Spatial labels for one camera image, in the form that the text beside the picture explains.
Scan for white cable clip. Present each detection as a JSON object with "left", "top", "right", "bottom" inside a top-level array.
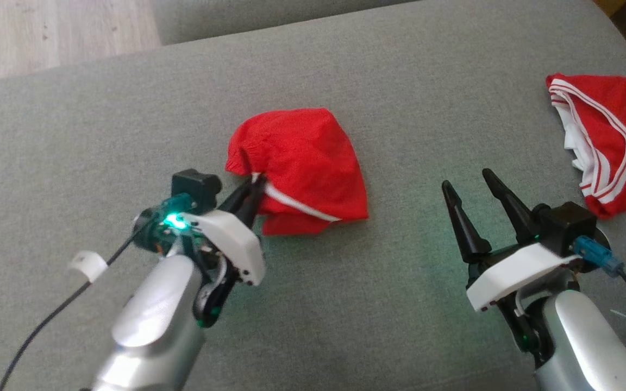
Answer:
[{"left": 68, "top": 250, "right": 109, "bottom": 283}]

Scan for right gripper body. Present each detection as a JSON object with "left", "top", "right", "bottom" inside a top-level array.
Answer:
[{"left": 465, "top": 242, "right": 583, "bottom": 314}]

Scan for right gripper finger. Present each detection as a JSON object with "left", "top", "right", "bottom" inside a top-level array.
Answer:
[
  {"left": 481, "top": 168, "right": 543, "bottom": 246},
  {"left": 441, "top": 180, "right": 492, "bottom": 265}
]

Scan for red white numbered jersey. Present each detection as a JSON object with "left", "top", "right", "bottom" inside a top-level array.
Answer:
[{"left": 545, "top": 73, "right": 626, "bottom": 220}]

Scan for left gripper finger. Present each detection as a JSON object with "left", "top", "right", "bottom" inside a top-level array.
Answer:
[
  {"left": 217, "top": 174, "right": 264, "bottom": 213},
  {"left": 235, "top": 180, "right": 268, "bottom": 231}
]

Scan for left black cable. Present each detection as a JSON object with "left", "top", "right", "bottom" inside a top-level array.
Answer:
[{"left": 0, "top": 231, "right": 148, "bottom": 391}]

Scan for grey sofa cushion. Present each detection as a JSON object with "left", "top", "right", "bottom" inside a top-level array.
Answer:
[{"left": 149, "top": 0, "right": 418, "bottom": 47}]

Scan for red shorts with white stripe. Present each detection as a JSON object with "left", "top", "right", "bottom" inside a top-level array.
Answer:
[{"left": 224, "top": 107, "right": 370, "bottom": 236}]

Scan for grey fabric sofa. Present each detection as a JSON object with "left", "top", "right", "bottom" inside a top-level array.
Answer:
[{"left": 0, "top": 0, "right": 626, "bottom": 391}]

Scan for right blue cable connector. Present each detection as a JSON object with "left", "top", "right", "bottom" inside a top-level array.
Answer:
[{"left": 573, "top": 236, "right": 625, "bottom": 278}]

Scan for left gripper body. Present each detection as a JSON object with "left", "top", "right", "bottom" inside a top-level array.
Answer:
[{"left": 133, "top": 194, "right": 266, "bottom": 287}]

